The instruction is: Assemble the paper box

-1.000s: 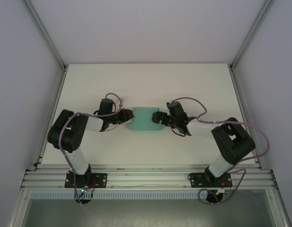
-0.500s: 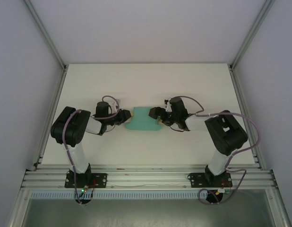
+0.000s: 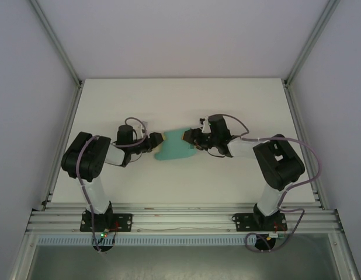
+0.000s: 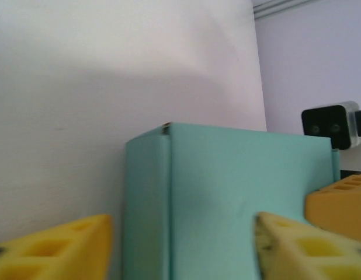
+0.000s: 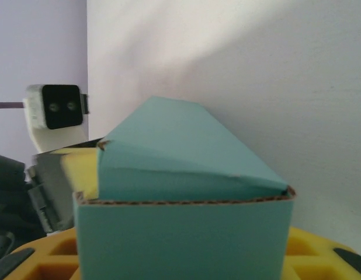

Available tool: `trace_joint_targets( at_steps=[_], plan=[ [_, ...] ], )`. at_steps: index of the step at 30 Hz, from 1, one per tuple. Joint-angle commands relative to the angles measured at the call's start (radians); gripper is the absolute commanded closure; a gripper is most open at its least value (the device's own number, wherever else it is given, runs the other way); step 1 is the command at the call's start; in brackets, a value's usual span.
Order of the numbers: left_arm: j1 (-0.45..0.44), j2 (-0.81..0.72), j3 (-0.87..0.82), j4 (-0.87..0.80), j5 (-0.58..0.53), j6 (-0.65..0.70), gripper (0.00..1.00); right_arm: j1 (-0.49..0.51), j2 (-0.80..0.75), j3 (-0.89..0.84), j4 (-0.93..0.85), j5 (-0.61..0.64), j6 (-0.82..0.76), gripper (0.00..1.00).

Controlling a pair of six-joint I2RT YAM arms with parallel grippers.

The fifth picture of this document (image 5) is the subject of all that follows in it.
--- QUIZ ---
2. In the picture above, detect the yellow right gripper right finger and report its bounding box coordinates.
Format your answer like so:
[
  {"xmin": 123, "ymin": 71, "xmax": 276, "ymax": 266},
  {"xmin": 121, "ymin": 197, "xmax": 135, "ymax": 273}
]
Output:
[{"xmin": 281, "ymin": 227, "xmax": 361, "ymax": 280}]

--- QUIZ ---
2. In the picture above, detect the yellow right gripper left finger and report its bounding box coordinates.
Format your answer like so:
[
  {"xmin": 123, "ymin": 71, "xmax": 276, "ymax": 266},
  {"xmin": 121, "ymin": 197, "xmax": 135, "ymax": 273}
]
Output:
[{"xmin": 0, "ymin": 226, "xmax": 82, "ymax": 280}]

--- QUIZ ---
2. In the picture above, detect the teal corrugated cardboard box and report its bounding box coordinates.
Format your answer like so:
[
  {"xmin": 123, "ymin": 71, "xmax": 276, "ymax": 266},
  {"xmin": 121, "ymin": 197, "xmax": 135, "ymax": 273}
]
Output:
[{"xmin": 72, "ymin": 95, "xmax": 297, "ymax": 280}]

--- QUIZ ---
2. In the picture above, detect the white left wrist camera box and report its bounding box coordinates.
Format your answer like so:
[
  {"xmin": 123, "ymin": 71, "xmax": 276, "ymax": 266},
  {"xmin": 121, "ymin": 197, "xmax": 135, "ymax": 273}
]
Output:
[{"xmin": 22, "ymin": 83, "xmax": 91, "ymax": 155}]

